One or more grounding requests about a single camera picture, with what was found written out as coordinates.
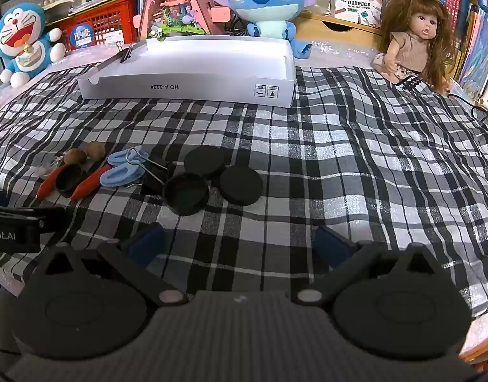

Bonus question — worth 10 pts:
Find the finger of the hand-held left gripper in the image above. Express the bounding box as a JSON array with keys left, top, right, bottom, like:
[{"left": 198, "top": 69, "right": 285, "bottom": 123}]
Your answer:
[{"left": 0, "top": 191, "right": 68, "bottom": 231}]

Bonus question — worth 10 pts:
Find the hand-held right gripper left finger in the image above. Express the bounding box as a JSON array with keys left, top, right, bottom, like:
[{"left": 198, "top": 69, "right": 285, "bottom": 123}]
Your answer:
[{"left": 40, "top": 223, "right": 189, "bottom": 307}]

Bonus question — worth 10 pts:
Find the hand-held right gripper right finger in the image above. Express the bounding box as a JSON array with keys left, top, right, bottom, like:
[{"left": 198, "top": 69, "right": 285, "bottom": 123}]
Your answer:
[{"left": 296, "top": 225, "right": 446, "bottom": 307}]

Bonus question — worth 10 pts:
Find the red plastic stick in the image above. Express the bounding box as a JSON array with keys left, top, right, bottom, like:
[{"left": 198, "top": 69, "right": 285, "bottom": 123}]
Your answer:
[{"left": 36, "top": 165, "right": 67, "bottom": 201}]

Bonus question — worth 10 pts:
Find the orange red small bottle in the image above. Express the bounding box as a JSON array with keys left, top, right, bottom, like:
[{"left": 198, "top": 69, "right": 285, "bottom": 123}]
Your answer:
[{"left": 70, "top": 164, "right": 110, "bottom": 202}]

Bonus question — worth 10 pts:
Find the brown wooden ball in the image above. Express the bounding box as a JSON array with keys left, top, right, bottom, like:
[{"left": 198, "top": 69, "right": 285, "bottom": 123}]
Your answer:
[
  {"left": 64, "top": 148, "right": 87, "bottom": 166},
  {"left": 86, "top": 141, "right": 106, "bottom": 160}
]

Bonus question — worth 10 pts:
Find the light blue plastic clip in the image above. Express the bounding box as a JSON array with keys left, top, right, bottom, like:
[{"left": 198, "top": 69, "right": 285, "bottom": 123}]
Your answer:
[
  {"left": 99, "top": 165, "right": 144, "bottom": 187},
  {"left": 108, "top": 147, "right": 150, "bottom": 168}
]

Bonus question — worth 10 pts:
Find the white cardboard box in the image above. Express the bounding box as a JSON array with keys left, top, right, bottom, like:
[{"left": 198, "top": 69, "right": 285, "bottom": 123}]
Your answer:
[{"left": 77, "top": 35, "right": 296, "bottom": 109}]

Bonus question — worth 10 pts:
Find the clear plastic piece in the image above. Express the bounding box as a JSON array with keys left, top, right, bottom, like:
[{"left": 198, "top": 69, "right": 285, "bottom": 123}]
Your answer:
[{"left": 39, "top": 155, "right": 65, "bottom": 180}]

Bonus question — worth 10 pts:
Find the blue robot cat plush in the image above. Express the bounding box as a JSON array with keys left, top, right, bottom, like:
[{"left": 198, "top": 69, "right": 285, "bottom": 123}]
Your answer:
[{"left": 0, "top": 2, "right": 67, "bottom": 88}]

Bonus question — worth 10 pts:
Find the small black binder clip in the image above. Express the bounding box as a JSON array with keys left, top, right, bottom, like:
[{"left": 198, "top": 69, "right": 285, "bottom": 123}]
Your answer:
[{"left": 116, "top": 42, "right": 135, "bottom": 64}]

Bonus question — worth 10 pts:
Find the red plastic crate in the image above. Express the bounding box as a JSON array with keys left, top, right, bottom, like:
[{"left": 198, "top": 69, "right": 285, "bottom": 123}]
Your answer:
[{"left": 45, "top": 0, "right": 140, "bottom": 52}]

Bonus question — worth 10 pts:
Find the brown-haired baby doll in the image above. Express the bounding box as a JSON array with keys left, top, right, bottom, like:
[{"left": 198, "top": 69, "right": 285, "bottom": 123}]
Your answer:
[{"left": 371, "top": 0, "right": 460, "bottom": 96}]

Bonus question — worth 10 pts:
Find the wooden drawer box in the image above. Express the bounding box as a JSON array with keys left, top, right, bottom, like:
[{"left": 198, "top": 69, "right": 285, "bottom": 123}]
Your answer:
[{"left": 296, "top": 8, "right": 388, "bottom": 48}]

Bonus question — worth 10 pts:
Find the pink triangular block house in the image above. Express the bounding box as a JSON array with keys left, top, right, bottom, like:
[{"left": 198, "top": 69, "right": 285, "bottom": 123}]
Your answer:
[{"left": 136, "top": 0, "right": 231, "bottom": 42}]

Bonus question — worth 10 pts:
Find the white label printer box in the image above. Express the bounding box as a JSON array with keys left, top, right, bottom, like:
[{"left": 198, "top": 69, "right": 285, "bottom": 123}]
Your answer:
[{"left": 331, "top": 0, "right": 385, "bottom": 25}]

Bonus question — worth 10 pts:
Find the row of thin picture books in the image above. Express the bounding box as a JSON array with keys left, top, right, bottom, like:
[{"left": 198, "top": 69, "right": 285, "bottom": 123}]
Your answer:
[{"left": 453, "top": 2, "right": 488, "bottom": 106}]

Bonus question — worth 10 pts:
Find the blue alien plush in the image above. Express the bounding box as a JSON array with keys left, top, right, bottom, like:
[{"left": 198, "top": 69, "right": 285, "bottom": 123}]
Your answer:
[{"left": 210, "top": 0, "right": 320, "bottom": 58}]

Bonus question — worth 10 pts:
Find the black cable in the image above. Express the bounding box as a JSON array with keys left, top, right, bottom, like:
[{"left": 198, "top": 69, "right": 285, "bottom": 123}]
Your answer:
[{"left": 449, "top": 91, "right": 488, "bottom": 128}]

